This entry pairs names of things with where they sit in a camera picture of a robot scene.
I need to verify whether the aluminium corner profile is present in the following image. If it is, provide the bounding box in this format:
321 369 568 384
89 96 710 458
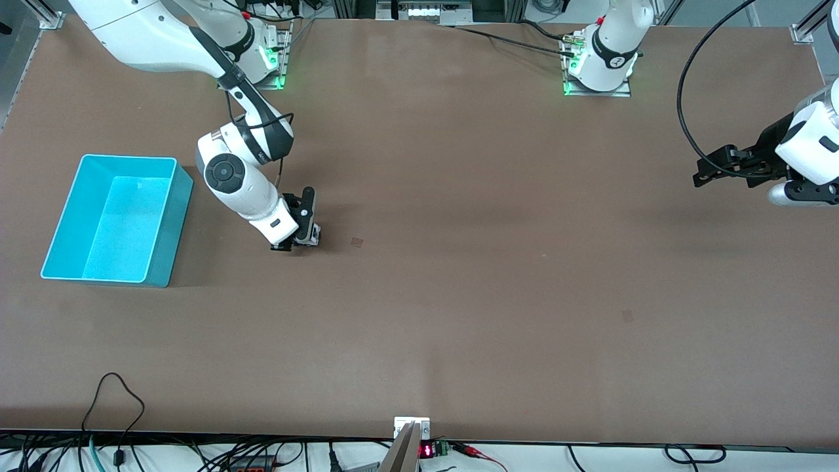
790 0 839 45
23 0 66 31

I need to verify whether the black coiled cable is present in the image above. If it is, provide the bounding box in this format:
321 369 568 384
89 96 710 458
663 444 727 465

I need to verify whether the long black table cable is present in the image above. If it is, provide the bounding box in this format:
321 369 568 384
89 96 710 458
454 26 577 58

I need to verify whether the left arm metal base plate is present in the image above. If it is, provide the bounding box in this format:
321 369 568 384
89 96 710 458
560 33 632 98

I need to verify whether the thin black looped cable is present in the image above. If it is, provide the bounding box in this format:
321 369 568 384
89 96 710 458
81 372 146 463

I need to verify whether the grey metal control box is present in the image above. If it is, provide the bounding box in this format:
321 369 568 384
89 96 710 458
376 0 474 26

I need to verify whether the turquoise plastic bin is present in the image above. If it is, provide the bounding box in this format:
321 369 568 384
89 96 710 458
41 154 194 288

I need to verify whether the short black table cable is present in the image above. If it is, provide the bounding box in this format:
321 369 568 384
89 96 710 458
517 20 570 41

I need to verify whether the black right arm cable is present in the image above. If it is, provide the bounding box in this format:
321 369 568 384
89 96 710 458
223 72 297 192

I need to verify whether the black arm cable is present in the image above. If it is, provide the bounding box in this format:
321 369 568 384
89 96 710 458
676 0 787 179
223 72 297 192

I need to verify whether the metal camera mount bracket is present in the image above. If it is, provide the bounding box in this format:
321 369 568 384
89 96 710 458
380 417 431 472

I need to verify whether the red clip lead wire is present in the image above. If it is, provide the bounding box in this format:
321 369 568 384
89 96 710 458
449 442 509 472

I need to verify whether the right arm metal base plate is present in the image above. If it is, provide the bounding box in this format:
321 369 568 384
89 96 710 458
252 18 294 90

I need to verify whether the black cable bundle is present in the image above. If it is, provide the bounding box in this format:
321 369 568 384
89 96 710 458
0 431 309 472

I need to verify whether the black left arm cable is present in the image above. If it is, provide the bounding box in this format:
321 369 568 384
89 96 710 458
676 0 787 179

